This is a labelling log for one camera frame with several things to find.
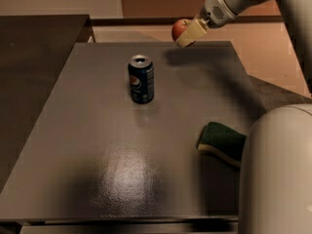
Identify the green and yellow sponge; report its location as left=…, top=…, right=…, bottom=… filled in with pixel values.
left=197, top=122, right=247, bottom=168

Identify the red apple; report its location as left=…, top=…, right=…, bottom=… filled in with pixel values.
left=172, top=19, right=191, bottom=41

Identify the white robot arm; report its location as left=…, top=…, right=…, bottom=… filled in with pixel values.
left=176, top=0, right=312, bottom=234

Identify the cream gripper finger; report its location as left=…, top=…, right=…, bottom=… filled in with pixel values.
left=175, top=19, right=207, bottom=48

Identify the blue Pepsi soda can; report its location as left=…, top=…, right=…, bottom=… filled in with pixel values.
left=128, top=55, right=154, bottom=104

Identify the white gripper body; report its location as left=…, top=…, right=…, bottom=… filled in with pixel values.
left=200, top=0, right=237, bottom=28

